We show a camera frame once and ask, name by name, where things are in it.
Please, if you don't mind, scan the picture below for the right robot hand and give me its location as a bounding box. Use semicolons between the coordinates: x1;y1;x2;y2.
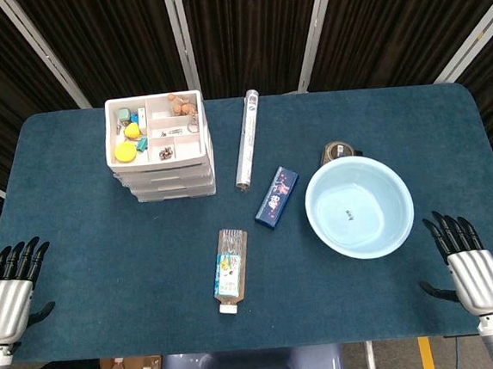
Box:
411;205;493;321

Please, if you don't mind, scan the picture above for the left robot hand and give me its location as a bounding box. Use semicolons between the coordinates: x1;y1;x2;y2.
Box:
0;235;59;346

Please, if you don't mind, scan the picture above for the white drawer organizer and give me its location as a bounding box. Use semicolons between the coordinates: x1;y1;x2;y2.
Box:
100;88;219;206

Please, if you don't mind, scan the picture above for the blue felt table cloth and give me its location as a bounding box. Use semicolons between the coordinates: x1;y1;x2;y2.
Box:
0;72;493;369

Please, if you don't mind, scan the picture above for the white table leg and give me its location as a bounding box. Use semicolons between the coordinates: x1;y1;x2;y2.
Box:
363;340;379;369

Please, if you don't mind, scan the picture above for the light blue plastic basin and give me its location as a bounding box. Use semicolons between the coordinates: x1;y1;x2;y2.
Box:
299;151;419;266

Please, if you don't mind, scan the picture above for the large yellow round item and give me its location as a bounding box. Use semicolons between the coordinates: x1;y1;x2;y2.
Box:
114;141;139;164

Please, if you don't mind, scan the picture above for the dark blue printed box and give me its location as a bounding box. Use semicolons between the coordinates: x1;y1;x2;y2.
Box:
250;164;305;233

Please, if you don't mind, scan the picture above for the brown drink bottle white cap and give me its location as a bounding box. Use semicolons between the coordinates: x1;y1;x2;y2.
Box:
207;227;256;316

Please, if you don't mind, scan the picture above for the clear plastic wrap roll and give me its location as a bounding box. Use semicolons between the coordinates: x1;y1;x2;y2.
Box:
227;88;268;193

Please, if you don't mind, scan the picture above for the brown walnut bead string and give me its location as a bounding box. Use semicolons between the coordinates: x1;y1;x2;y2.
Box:
166;90;198;118

